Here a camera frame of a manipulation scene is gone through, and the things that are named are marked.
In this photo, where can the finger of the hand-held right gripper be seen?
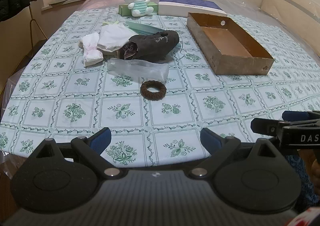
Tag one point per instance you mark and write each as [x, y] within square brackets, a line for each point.
[295, 116]
[265, 127]

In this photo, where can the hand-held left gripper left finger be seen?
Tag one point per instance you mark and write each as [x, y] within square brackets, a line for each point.
[101, 140]

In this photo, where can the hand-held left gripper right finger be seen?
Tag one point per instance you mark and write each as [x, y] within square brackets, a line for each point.
[210, 141]

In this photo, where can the brown hair scrunchie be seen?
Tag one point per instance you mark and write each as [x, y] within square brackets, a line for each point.
[143, 91]

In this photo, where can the clear plastic pouch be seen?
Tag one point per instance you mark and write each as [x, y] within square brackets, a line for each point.
[140, 68]

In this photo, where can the white pink cloth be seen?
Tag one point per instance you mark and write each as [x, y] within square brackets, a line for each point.
[91, 51]

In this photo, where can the brown cardboard box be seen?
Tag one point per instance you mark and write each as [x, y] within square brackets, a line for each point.
[225, 43]

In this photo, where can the white sock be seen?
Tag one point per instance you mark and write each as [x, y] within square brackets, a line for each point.
[112, 37]

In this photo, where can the dark grey sock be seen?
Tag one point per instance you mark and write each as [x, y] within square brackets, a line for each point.
[155, 46]

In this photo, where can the light blue face mask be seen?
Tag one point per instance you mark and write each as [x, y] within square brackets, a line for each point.
[142, 27]

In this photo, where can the person's right hand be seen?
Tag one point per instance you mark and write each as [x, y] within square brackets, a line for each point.
[315, 166]

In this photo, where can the blue patterned fabric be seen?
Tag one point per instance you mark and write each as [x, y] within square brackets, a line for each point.
[293, 168]

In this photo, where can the red white patterned fabric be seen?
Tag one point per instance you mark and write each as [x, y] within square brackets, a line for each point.
[307, 219]

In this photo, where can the beige wooden headboard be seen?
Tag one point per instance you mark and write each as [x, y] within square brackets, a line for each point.
[287, 1]

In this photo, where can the clear plastic sheet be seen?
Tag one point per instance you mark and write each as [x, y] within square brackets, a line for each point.
[250, 1]

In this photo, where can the green carton box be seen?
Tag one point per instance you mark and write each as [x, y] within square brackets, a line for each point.
[123, 9]

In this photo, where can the purple white flat box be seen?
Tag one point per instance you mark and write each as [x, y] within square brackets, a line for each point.
[190, 4]

